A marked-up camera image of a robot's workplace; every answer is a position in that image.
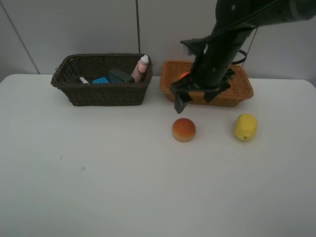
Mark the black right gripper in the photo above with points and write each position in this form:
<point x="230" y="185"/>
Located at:
<point x="181" y="87"/>

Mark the orange mandarin fruit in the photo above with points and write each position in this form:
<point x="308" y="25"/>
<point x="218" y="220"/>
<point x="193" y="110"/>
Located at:
<point x="183" y="75"/>

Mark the yellow lemon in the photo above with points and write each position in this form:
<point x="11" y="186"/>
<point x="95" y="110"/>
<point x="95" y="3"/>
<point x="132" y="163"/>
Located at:
<point x="245" y="127"/>

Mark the pink bottle white cap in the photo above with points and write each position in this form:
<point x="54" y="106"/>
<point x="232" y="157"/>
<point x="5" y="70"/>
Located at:
<point x="140" y="68"/>

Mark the dark grey pump bottle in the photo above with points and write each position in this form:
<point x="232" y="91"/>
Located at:
<point x="117" y="76"/>

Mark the grey felt board eraser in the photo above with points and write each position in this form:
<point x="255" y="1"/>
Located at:
<point x="101" y="80"/>

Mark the white marker red caps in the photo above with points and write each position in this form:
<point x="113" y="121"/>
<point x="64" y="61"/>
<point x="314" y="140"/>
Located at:
<point x="83" y="80"/>

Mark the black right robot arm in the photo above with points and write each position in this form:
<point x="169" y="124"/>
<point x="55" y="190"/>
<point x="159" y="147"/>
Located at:
<point x="235" y="21"/>

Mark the red yellow peach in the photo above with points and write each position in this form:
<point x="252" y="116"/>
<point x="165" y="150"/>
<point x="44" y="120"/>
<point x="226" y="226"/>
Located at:
<point x="183" y="130"/>

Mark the orange wicker basket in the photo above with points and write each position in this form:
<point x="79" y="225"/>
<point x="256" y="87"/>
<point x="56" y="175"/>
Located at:
<point x="240" y="87"/>

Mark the dark brown wicker basket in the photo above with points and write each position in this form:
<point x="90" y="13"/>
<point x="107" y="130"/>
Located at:
<point x="93" y="66"/>

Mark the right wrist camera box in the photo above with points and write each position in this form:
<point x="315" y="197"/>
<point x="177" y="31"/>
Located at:
<point x="193" y="46"/>

